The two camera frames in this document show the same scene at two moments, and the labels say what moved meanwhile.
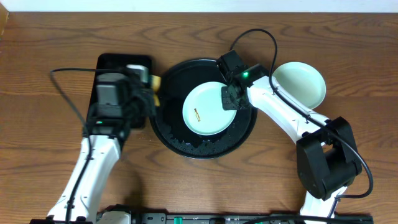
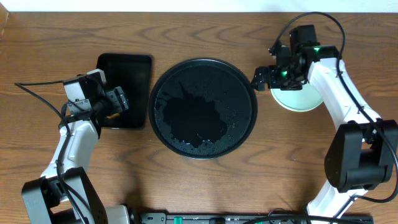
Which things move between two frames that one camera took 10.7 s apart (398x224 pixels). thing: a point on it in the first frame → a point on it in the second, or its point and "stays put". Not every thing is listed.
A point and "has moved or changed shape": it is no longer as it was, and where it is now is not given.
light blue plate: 203,109 → 297,101
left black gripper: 147,97 → 118,99
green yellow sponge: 156,84 has moved or changed shape
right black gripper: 226,104 → 259,76
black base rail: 238,218 stays put
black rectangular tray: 121,88 stays put
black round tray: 166,104 stays put
